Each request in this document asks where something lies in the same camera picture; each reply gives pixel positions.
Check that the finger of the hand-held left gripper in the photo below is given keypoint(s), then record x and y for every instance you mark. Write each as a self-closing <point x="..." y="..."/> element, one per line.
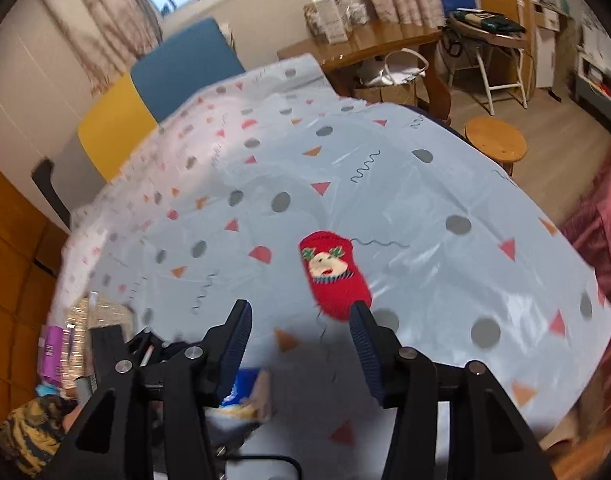
<point x="158" y="347"/>

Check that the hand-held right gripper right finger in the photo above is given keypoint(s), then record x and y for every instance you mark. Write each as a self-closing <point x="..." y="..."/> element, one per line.
<point x="365" y="350"/>

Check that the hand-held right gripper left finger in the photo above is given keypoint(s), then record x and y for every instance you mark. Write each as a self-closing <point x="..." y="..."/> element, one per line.
<point x="235" y="345"/>

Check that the blue white packet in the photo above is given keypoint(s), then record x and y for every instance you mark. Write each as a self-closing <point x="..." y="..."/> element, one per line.
<point x="248" y="392"/>

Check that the red reindeer sock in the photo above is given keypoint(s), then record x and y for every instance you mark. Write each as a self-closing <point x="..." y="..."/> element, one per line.
<point x="335" y="275"/>

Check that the person's left forearm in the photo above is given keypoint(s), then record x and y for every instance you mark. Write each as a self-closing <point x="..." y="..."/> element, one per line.
<point x="25" y="430"/>

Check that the ornate silver tissue box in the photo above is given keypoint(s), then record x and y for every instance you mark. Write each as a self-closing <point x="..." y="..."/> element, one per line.
<point x="105" y="312"/>

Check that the purple carton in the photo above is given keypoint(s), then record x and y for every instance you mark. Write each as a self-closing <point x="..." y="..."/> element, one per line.
<point x="53" y="352"/>

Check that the teal cloth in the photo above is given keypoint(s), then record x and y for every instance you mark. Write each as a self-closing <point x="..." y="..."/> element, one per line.
<point x="48" y="390"/>

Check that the orange wooden wardrobe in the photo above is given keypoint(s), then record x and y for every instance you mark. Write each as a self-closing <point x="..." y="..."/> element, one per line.
<point x="15" y="270"/>

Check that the patterned white tablecloth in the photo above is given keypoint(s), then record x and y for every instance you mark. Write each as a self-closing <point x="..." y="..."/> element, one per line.
<point x="385" y="195"/>

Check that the round wooden stool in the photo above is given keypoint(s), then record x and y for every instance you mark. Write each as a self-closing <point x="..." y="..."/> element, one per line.
<point x="495" y="137"/>

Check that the pink red blanket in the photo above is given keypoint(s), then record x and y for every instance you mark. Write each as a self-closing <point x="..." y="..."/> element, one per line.
<point x="608" y="240"/>

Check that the grey yellow blue sofa backrest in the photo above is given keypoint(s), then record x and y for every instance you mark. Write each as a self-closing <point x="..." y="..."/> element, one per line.
<point x="185" y="65"/>

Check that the brown wooden desk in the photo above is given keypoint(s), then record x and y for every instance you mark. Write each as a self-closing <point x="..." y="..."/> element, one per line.
<point x="375" y="42"/>

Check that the boxes on desk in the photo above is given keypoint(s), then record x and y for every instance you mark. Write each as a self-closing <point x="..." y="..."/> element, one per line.
<point x="333" y="17"/>

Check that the black green tool bag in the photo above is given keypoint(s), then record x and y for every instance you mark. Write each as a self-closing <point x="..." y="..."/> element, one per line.
<point x="485" y="21"/>

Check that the white shelf unit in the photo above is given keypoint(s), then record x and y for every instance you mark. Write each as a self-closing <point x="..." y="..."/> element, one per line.
<point x="598" y="75"/>

